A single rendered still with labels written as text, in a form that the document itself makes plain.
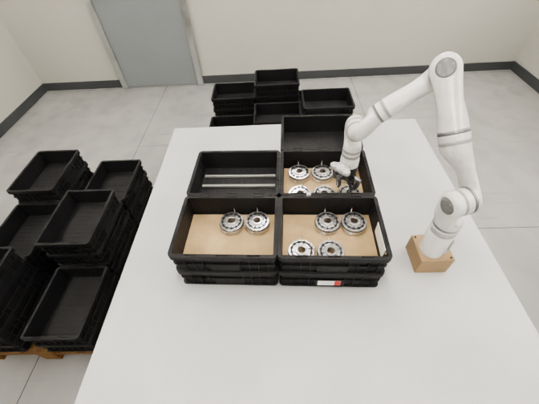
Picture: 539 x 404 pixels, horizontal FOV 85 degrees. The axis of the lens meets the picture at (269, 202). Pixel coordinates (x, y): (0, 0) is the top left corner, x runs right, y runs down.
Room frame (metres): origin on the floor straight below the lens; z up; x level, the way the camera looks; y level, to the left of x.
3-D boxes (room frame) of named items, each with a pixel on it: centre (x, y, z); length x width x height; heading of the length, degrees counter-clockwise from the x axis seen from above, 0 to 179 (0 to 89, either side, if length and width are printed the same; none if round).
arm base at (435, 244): (0.60, -0.63, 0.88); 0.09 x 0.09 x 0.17; 1
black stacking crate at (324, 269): (0.66, -0.23, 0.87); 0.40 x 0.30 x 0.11; 84
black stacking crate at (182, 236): (0.70, 0.17, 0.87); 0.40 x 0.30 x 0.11; 84
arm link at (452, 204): (0.60, -0.62, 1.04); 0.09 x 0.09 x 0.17; 11
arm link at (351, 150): (0.90, -0.34, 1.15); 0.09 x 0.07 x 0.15; 174
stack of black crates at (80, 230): (1.10, 1.09, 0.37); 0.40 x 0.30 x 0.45; 177
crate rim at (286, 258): (0.66, -0.23, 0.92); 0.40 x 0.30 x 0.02; 84
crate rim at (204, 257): (0.70, 0.17, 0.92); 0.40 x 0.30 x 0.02; 84
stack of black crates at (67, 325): (0.70, 1.11, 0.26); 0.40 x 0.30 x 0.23; 177
